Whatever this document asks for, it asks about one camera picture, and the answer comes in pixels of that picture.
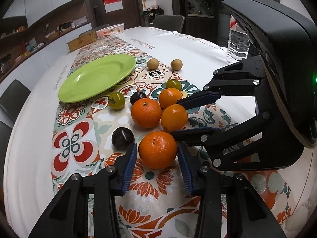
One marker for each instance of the white fruit basket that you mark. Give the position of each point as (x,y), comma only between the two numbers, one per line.
(110,31)

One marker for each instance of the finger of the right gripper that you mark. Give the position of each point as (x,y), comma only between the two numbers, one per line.
(210,94)
(198,135)

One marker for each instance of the dark chair far left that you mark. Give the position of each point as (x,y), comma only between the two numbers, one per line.
(95,29)

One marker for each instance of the dark chair near left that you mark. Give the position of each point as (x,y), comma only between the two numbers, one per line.
(13,99)

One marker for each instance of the small orange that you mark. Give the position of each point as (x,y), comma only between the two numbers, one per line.
(174,118)
(169,97)

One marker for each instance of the tan longan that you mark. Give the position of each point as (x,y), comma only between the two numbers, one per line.
(153,64)
(176,64)

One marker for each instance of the green plate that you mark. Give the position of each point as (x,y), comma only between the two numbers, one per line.
(96,77)

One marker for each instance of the dark chair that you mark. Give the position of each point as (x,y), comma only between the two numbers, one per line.
(13,99)
(95,29)

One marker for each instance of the woven wicker box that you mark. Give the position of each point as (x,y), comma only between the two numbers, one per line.
(83,40)

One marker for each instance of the large orange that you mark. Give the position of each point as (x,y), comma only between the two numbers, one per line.
(157,150)
(146,113)

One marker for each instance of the left tan longan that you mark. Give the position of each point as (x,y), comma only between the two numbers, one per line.
(153,64)

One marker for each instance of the clear water bottle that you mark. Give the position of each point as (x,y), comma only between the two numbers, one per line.
(238,43)

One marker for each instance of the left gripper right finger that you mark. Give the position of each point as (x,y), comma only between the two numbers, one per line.
(247,213)

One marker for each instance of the dark chair table end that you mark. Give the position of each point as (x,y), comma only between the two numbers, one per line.
(169,23)

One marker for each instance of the right tan longan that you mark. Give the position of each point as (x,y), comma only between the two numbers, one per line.
(176,64)

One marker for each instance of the green tomato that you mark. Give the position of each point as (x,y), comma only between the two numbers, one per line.
(173,83)
(116,100)

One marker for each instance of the dark plum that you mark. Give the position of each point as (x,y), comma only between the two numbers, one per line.
(136,96)
(122,137)

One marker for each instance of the patterned table runner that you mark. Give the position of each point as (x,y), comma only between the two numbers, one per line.
(87,135)

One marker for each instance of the white tablecloth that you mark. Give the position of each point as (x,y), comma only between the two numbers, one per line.
(28,186)

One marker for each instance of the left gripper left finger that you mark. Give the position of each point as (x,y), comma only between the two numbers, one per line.
(67,213)

